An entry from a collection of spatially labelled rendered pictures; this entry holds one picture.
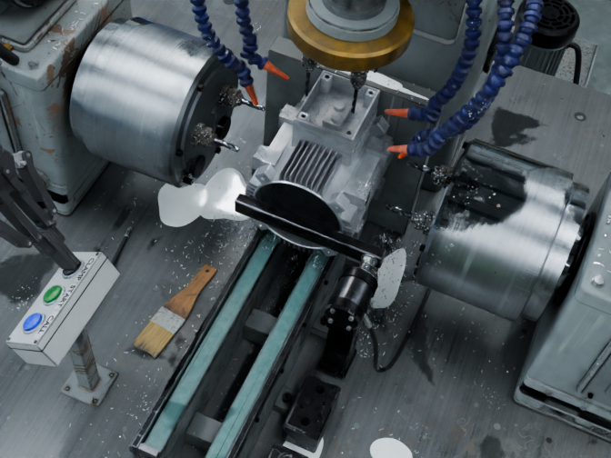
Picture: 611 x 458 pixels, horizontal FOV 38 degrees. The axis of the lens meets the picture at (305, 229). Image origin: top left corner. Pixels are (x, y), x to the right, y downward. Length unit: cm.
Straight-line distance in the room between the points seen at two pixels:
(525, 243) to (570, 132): 68
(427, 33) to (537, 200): 36
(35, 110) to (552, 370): 93
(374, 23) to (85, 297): 56
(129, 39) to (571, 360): 86
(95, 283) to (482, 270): 56
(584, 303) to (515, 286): 11
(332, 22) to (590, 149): 87
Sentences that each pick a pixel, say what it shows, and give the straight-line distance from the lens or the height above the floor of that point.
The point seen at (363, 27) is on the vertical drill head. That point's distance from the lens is 123.
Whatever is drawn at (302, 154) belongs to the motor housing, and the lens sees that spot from 139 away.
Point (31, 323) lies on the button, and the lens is 128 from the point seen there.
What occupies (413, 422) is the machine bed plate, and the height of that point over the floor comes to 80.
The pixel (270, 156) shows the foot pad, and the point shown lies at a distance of 143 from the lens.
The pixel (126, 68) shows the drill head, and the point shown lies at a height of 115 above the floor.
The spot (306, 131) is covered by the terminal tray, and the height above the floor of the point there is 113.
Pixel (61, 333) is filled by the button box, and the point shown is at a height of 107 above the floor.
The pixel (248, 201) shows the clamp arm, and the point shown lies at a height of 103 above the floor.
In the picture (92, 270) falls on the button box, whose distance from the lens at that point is 131.
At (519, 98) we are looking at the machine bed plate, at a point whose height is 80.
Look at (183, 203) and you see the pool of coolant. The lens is 171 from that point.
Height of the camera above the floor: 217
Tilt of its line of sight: 54 degrees down
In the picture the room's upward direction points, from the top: 7 degrees clockwise
